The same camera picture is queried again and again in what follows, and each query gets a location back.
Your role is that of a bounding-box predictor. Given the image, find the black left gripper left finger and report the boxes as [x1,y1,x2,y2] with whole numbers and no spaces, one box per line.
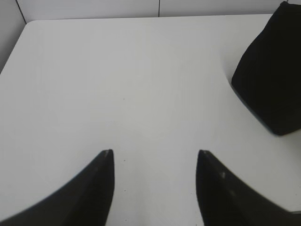
[0,150,115,226]

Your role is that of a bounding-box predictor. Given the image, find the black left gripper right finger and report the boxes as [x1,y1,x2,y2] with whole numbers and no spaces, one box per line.
[196,150,301,226]

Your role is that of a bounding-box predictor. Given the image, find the black canvas tote bag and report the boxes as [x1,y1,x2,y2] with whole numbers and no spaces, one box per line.
[231,1,301,136]

